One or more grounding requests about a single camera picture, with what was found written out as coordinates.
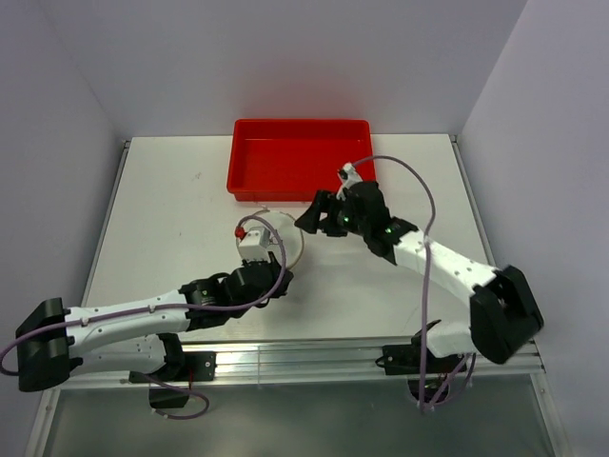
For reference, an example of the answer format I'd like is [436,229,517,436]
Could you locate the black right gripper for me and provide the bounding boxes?
[294,189,369,238]

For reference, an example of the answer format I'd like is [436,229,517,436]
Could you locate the white mesh laundry bag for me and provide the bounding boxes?
[239,209,305,269]

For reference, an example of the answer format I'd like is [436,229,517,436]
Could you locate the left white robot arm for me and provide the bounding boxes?
[13,260,293,392]

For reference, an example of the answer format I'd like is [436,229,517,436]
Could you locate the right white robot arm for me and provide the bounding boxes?
[295,181,544,376]

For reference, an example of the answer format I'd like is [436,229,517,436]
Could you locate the red plastic tray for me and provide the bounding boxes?
[226,119,373,202]

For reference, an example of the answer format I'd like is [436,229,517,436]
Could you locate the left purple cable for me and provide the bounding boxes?
[0,214,287,423]

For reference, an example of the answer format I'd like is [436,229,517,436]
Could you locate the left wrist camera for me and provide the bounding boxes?
[234,227,270,264]

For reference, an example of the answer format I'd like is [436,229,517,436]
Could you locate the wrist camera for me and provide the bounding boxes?
[234,227,270,264]
[336,162,363,200]

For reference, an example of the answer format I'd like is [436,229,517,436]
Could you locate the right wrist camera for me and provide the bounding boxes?
[336,162,363,200]

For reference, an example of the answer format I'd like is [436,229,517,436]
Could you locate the aluminium rail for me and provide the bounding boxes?
[51,335,546,387]

